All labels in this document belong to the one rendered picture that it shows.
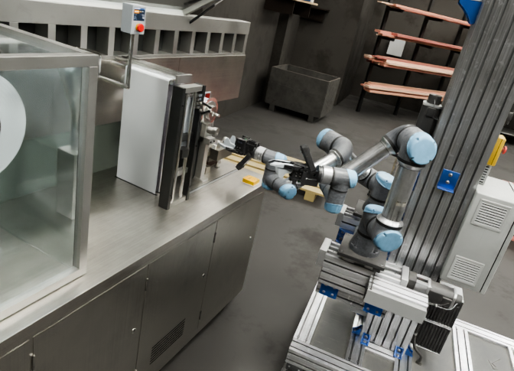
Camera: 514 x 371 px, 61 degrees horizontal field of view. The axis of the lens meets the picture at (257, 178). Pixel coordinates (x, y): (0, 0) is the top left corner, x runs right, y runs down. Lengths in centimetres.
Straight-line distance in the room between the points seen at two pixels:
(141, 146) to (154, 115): 17
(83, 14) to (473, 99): 164
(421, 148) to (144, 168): 120
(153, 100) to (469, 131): 138
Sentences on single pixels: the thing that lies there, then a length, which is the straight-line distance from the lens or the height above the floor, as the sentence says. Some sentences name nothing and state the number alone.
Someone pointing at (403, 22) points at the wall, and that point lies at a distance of 1147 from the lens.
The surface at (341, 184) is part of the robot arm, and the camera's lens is 179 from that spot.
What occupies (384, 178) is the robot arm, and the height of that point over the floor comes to 104.
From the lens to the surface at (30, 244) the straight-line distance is 134.
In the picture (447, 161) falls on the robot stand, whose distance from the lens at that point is 215.
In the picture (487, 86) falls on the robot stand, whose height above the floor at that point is 167.
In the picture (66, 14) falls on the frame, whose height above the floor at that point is 162.
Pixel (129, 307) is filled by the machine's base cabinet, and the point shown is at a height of 66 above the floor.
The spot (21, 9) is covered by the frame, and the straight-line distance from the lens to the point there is 180.
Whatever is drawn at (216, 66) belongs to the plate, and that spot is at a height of 138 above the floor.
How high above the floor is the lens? 182
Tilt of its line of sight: 22 degrees down
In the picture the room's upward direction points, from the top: 12 degrees clockwise
